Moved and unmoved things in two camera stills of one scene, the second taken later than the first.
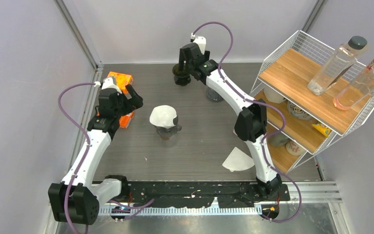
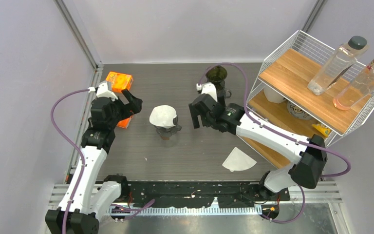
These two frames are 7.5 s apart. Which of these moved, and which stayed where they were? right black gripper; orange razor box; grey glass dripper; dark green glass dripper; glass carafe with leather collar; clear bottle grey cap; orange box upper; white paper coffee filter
Moved: glass carafe with leather collar; right black gripper; dark green glass dripper
Stayed: grey glass dripper; white paper coffee filter; orange box upper; orange razor box; clear bottle grey cap
